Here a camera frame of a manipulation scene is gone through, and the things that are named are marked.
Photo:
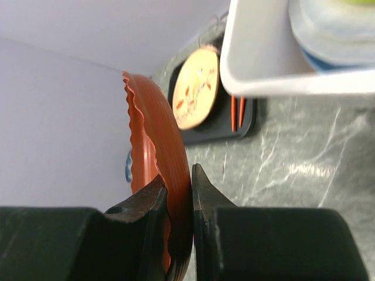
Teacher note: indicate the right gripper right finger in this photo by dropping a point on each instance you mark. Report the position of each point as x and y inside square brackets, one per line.
[269, 243]

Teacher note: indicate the light blue plate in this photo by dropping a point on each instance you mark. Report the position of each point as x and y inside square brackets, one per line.
[323, 66]

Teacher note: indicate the beige bird-pattern plate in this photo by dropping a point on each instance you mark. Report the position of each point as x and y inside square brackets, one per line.
[196, 88]

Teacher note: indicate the red-black lacquer plate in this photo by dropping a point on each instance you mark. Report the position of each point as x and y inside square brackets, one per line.
[158, 150]

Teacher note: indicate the orange plastic spoon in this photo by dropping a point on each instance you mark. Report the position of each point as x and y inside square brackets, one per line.
[241, 111]

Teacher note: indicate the white plastic bin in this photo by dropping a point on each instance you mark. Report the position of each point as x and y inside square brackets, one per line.
[260, 57]

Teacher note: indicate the lime green plate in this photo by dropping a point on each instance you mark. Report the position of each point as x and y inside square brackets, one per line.
[361, 2]

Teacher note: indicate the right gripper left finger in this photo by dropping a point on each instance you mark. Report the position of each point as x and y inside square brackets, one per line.
[124, 243]

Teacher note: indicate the blue white porcelain bowl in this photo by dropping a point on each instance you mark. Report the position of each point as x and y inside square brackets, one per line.
[128, 166]

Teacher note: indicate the clear drinking glass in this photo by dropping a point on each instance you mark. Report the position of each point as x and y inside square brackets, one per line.
[213, 34]

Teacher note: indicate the black serving tray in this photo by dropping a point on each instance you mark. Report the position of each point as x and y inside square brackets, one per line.
[217, 126]

